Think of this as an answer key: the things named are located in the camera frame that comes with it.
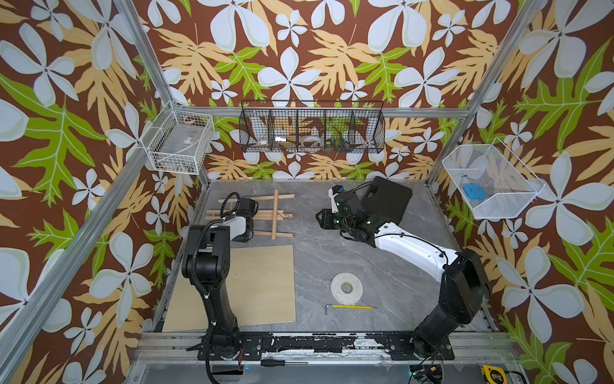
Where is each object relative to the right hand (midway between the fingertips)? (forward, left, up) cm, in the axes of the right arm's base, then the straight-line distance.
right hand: (317, 214), depth 85 cm
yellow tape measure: (-46, -50, -16) cm, 70 cm away
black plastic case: (+20, -34, -15) cm, 42 cm away
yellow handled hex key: (-26, -11, -19) cm, 34 cm away
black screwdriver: (-43, +12, -17) cm, 48 cm away
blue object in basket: (+4, -54, +8) cm, 55 cm away
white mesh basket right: (+8, -61, +9) cm, 63 cm away
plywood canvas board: (-17, +22, -21) cm, 35 cm away
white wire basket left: (+21, +51, +17) cm, 58 cm away
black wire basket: (+36, +2, +13) cm, 38 cm away
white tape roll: (-23, -9, -18) cm, 31 cm away
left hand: (+8, +31, -17) cm, 36 cm away
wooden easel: (+8, +18, -11) cm, 22 cm away
